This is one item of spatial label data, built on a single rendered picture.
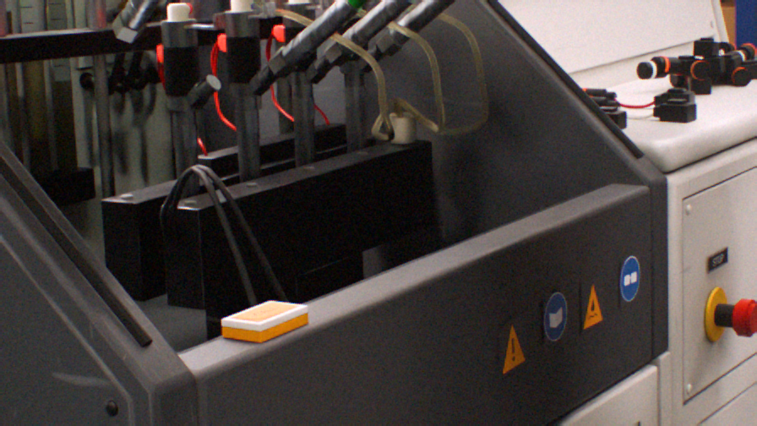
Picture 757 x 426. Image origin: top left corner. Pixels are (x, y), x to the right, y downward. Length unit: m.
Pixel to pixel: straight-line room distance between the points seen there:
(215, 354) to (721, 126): 0.75
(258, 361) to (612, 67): 0.99
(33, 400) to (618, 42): 1.09
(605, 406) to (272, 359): 0.48
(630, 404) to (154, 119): 0.58
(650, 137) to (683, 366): 0.21
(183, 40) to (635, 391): 0.50
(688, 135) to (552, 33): 0.30
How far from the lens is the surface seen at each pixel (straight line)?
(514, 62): 1.54
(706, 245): 1.62
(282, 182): 1.39
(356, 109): 1.54
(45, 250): 0.99
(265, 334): 1.04
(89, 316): 0.98
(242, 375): 1.02
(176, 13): 1.34
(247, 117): 1.41
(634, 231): 1.47
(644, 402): 1.53
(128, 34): 1.25
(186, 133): 1.35
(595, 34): 1.92
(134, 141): 1.74
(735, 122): 1.67
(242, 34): 1.40
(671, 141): 1.54
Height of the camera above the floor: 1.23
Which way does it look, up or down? 11 degrees down
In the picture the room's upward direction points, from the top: 2 degrees counter-clockwise
